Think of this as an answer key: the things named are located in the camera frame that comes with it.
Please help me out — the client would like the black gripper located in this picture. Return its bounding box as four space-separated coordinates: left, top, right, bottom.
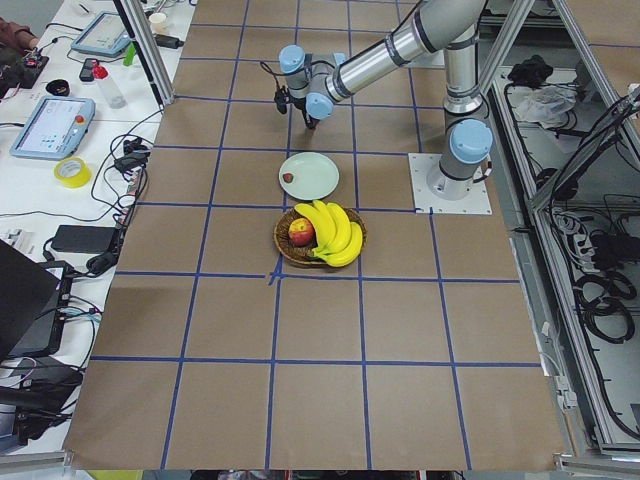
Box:
292 97 319 129

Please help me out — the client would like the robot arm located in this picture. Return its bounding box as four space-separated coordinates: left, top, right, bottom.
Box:
272 1 484 129

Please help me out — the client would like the light green plate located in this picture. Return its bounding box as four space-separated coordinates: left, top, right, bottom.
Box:
278 152 340 201

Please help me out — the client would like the red apple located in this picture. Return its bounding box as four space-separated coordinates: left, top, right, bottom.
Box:
288 217 315 247

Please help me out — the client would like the yellow banana bunch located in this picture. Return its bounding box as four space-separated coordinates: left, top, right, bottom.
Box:
294 200 366 268

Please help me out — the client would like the woven wicker basket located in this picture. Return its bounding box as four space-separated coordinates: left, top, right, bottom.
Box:
273 208 367 267

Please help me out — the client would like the plastic bottle red cap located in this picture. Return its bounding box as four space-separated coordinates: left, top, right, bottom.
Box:
92 60 127 109

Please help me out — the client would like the teach pendant far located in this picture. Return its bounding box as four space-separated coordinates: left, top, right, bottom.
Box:
71 11 131 58

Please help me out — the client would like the teach pendant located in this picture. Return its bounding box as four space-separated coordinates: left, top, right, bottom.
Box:
71 11 131 58
10 96 96 161

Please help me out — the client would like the yellow tape roll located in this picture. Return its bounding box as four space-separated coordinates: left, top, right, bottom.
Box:
54 157 91 189

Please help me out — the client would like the teach pendant near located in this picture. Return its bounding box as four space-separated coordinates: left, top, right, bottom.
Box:
10 96 96 161

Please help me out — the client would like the black power adapter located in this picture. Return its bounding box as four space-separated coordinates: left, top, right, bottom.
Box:
51 225 116 254

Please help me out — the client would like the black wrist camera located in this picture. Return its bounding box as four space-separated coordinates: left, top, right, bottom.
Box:
274 85 290 115

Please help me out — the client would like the aluminium frame post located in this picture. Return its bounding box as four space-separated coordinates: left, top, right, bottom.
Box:
113 0 175 107

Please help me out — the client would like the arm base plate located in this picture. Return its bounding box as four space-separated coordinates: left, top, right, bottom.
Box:
408 153 492 215

